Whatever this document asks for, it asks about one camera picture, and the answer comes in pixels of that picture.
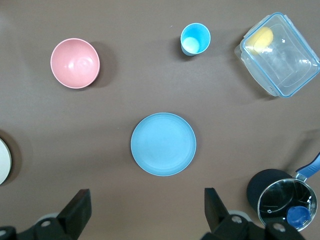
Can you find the orange fruit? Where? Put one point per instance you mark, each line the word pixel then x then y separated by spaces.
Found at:
pixel 261 37

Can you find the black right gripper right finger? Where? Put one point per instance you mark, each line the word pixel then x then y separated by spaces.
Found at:
pixel 217 215

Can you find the light blue cup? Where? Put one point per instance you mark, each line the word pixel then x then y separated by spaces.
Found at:
pixel 196 40

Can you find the pink bowl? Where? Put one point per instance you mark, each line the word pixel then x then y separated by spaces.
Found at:
pixel 75 63

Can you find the light blue plate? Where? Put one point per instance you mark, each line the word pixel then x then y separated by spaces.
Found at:
pixel 163 145

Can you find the clear lidded plastic container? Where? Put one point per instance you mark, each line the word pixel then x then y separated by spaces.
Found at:
pixel 295 70

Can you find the beige plate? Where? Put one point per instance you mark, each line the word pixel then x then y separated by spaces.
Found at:
pixel 3 162

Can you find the glass lid with blue knob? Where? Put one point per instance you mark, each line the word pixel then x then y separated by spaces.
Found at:
pixel 277 197

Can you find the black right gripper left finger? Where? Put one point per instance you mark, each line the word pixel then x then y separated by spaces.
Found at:
pixel 75 212

